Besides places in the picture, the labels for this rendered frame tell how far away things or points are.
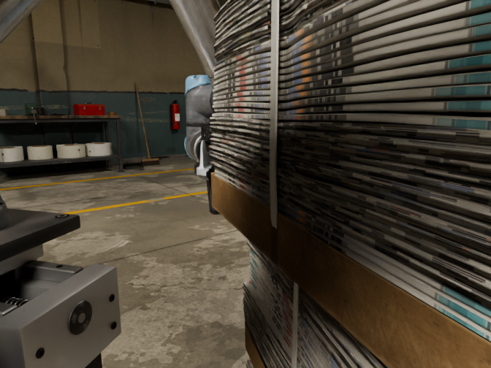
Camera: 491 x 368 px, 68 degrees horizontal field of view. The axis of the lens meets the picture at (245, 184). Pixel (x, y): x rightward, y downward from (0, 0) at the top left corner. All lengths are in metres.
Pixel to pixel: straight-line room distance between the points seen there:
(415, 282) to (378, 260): 0.02
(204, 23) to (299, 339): 0.51
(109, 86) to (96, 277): 6.55
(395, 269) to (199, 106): 0.67
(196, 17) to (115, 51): 6.40
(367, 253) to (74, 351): 0.33
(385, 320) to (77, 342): 0.33
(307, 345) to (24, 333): 0.25
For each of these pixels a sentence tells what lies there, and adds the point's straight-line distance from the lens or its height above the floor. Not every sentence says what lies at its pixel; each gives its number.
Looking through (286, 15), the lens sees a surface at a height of 1.02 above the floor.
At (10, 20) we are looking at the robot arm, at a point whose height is 1.09.
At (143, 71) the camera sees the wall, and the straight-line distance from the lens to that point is 7.19.
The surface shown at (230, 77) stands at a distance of 0.38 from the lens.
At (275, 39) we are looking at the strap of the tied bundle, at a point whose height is 1.00.
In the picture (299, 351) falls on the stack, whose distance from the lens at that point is 0.39.
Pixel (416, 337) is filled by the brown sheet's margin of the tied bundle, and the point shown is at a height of 0.86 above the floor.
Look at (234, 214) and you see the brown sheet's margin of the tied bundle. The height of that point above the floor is 0.85.
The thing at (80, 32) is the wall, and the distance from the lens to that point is 6.93.
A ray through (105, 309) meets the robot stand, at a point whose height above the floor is 0.73.
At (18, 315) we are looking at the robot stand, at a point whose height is 0.77.
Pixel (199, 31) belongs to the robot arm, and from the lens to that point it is 0.68.
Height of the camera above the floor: 0.95
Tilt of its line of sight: 11 degrees down
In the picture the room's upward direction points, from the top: straight up
